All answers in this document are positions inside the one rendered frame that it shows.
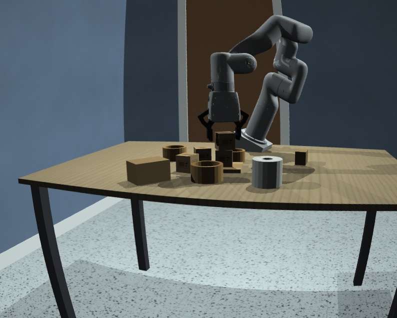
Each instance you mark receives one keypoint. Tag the tan roll of packing tape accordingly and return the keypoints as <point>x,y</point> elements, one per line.
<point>206,172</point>

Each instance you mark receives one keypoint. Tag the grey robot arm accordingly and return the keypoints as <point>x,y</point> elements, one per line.
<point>240,60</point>

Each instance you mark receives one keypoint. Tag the brown rectangular block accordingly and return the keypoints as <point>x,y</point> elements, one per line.
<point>148,170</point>

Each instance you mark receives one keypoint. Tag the tan wooden ring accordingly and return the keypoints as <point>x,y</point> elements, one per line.
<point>238,155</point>
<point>170,151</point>

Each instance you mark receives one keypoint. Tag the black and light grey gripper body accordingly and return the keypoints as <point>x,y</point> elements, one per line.
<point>223,106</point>

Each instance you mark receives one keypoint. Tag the brown cardboard box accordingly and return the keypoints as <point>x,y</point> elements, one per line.
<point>224,156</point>
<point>205,152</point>
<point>184,160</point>
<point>224,140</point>

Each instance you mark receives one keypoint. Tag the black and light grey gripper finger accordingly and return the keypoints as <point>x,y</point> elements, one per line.
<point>209,130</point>
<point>240,124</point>

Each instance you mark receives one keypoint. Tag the grey cylinder with center hole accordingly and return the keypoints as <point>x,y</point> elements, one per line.
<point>267,172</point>

